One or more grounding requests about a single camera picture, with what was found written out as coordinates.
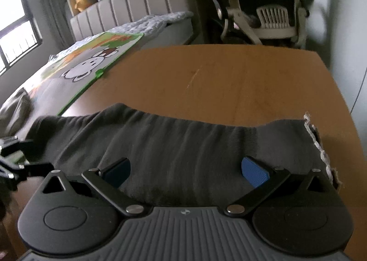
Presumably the dark cloth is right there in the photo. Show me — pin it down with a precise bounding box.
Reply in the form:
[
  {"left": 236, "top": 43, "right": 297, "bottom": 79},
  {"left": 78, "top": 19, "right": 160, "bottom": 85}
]
[{"left": 0, "top": 89, "right": 33, "bottom": 137}]

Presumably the printed cartoon blanket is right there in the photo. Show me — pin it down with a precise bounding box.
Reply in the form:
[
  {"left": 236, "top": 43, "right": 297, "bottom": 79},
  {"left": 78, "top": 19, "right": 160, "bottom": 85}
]
[{"left": 29, "top": 32, "right": 145, "bottom": 116}]

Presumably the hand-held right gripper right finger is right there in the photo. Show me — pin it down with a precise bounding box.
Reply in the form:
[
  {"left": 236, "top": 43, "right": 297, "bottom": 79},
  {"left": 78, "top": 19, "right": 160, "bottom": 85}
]
[{"left": 225, "top": 156, "right": 330, "bottom": 217}]

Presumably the dark grey knit garment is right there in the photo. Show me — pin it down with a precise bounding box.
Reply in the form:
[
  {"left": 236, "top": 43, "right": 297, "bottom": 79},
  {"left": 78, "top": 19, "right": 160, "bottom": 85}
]
[{"left": 27, "top": 102, "right": 343, "bottom": 207}]

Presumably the beige padded headboard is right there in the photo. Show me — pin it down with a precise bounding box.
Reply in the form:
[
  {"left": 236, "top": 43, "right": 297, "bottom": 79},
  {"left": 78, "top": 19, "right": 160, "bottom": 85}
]
[{"left": 70, "top": 0, "right": 198, "bottom": 41}]

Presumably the beige mesh office chair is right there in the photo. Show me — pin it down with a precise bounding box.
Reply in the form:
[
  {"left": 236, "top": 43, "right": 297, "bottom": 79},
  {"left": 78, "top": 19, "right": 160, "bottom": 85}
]
[{"left": 201, "top": 0, "right": 311, "bottom": 49}]

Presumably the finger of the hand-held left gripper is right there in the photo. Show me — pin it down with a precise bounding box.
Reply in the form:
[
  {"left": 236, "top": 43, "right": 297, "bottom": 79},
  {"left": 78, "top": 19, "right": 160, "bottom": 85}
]
[
  {"left": 0, "top": 136, "right": 35, "bottom": 159},
  {"left": 11, "top": 163, "right": 55, "bottom": 183}
]

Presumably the white quilted bed cover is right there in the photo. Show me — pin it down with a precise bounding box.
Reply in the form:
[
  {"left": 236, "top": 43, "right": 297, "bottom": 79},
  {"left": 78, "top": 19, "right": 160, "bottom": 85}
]
[{"left": 109, "top": 10, "right": 194, "bottom": 38}]

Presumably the barred window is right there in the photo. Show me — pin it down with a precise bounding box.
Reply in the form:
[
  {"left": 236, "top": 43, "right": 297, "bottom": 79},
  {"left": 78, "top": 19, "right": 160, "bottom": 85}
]
[{"left": 0, "top": 0, "right": 42, "bottom": 77}]

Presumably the grey bed mattress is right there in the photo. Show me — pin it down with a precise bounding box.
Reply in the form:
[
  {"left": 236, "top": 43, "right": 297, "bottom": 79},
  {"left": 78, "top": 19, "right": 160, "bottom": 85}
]
[{"left": 143, "top": 17, "right": 201, "bottom": 49}]

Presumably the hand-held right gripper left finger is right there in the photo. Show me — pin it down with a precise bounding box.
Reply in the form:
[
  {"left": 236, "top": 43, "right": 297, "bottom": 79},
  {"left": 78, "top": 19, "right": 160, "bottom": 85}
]
[{"left": 42, "top": 157, "right": 144, "bottom": 217}]

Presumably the grey curtain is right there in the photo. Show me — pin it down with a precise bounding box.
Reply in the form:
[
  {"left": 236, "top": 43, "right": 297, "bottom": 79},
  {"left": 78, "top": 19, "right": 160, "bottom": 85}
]
[{"left": 36, "top": 0, "right": 73, "bottom": 45}]

